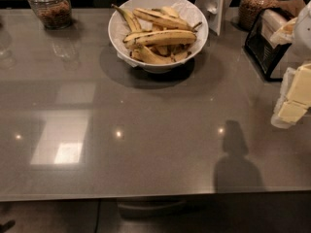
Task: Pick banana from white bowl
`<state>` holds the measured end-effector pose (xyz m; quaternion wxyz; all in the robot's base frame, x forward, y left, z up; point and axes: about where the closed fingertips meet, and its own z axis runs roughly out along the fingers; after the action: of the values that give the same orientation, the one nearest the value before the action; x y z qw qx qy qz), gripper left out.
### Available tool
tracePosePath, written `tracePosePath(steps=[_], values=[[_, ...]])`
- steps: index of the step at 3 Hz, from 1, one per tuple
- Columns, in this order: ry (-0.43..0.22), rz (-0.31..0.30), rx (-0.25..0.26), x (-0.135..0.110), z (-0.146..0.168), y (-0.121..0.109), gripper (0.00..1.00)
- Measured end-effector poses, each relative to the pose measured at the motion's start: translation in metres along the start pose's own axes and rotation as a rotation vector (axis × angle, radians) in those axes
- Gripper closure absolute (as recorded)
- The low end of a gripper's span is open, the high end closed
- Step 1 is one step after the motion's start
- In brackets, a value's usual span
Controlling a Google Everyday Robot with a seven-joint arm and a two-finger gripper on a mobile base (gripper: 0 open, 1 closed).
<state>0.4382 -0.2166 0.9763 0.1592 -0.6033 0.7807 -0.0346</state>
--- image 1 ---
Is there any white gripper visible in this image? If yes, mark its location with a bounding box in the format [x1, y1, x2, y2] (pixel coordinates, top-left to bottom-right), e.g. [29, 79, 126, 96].
[271, 1, 311, 129]

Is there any spotted banana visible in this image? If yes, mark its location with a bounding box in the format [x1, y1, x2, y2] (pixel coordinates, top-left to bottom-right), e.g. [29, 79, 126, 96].
[133, 8, 202, 31]

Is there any long front banana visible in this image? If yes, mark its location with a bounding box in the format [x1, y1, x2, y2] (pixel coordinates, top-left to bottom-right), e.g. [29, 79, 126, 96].
[123, 29, 197, 48]

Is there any bottom front banana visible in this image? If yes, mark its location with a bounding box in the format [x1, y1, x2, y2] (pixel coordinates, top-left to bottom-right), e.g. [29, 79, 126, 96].
[130, 45, 190, 65]

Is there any left curved banana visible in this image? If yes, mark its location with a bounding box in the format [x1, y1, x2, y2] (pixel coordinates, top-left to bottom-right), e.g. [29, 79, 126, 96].
[112, 4, 142, 32]

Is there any white bowl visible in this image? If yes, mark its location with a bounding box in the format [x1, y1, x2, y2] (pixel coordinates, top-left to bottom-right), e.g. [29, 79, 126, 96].
[107, 0, 210, 75]

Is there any black and silver napkin holder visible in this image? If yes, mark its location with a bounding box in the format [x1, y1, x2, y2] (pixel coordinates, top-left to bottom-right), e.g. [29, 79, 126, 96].
[244, 8, 293, 82]

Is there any right glass jar with nuts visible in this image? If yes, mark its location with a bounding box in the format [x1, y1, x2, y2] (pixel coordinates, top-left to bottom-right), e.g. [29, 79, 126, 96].
[238, 0, 279, 31]

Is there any glass jar with nuts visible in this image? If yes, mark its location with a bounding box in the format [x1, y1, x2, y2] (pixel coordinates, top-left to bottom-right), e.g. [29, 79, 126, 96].
[27, 0, 72, 29]
[238, 0, 279, 31]

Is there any left glass jar with nuts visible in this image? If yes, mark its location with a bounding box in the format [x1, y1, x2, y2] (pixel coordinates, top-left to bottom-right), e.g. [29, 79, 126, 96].
[27, 0, 72, 29]

